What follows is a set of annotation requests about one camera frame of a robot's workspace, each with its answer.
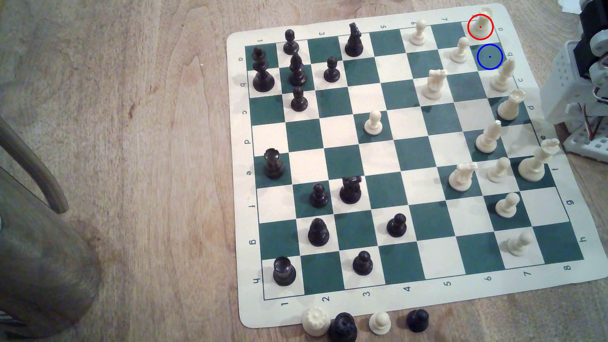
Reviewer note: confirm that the green and white chess mat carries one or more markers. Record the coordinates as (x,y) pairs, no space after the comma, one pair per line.
(418,156)

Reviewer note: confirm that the white queen chess piece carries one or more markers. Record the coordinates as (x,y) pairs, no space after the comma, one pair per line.
(510,107)

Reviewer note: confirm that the black queen chess piece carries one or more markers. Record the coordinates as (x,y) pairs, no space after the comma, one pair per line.
(343,329)

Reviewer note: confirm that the white pawn chess piece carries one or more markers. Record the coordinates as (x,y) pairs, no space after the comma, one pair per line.
(498,172)
(459,53)
(418,36)
(380,325)
(507,207)
(373,124)
(517,245)

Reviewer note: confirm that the white knight chess piece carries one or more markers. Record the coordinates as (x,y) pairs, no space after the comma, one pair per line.
(434,87)
(461,178)

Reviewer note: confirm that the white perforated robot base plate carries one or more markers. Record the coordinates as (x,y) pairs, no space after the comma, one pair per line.
(586,147)

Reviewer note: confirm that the white paper scrap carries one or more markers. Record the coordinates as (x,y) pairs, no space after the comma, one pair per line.
(570,4)

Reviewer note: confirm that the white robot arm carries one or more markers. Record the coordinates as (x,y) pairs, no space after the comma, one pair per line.
(565,80)

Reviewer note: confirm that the black bishop chess piece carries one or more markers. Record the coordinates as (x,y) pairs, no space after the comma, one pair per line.
(297,71)

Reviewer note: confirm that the black king chess piece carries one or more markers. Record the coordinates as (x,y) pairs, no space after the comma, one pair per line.
(262,76)

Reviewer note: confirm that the white king chess piece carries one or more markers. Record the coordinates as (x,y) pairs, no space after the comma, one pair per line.
(534,164)

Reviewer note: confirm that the brown rounded wooden seat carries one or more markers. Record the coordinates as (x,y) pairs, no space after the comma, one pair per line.
(38,266)

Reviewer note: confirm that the black pawn chess piece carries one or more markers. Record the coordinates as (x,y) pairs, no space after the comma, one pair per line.
(318,234)
(290,45)
(331,72)
(417,322)
(318,197)
(396,227)
(362,265)
(299,101)

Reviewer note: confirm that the white rook chess piece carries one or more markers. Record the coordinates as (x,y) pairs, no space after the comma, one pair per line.
(483,23)
(316,323)

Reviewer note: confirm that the black knight chess piece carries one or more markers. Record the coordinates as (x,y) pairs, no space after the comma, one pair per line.
(354,43)
(350,191)

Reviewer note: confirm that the white bishop chess piece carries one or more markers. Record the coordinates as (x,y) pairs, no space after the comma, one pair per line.
(488,139)
(502,79)

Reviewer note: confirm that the black rook chess piece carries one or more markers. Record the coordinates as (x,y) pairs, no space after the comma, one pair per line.
(284,273)
(273,166)

